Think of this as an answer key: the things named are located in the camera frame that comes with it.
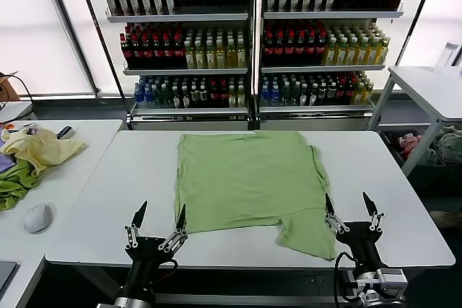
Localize dark grey tablet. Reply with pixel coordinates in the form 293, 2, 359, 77
0, 260, 19, 289

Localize light green t-shirt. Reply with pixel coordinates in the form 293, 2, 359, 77
173, 130, 339, 261

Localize purple cloth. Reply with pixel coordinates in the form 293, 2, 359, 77
0, 152, 17, 172

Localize dark window frame bar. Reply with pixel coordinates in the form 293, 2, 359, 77
393, 0, 442, 68
39, 0, 102, 96
73, 0, 135, 125

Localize black storage bin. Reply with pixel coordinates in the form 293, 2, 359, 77
380, 129, 448, 179

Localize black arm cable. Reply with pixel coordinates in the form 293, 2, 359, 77
153, 258, 180, 276
334, 252, 362, 308

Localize grey drinks shelf unit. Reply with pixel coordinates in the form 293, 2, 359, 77
104, 0, 253, 131
254, 0, 405, 131

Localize brown cardboard box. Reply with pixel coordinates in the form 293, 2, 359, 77
0, 70, 21, 102

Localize thin black cable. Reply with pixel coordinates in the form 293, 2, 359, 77
0, 73, 38, 121

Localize lime green cloth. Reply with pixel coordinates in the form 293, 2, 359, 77
0, 158, 41, 212

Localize pale yellow garment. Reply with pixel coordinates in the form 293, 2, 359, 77
0, 126, 88, 178

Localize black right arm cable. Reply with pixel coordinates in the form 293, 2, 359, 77
334, 252, 362, 308

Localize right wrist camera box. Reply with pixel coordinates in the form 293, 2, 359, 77
375, 268, 408, 298

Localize pale green bag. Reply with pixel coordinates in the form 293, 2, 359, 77
431, 126, 462, 164

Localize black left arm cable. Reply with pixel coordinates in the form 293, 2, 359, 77
153, 258, 180, 276

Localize white side table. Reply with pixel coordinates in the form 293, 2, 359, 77
367, 65, 462, 177

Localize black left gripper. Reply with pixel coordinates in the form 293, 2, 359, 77
123, 200, 189, 290

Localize pink clothes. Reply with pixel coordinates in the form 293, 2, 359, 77
396, 133, 423, 157

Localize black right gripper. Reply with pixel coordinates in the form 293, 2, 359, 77
324, 190, 385, 276

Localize white computer mouse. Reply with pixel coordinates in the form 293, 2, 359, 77
23, 203, 54, 235

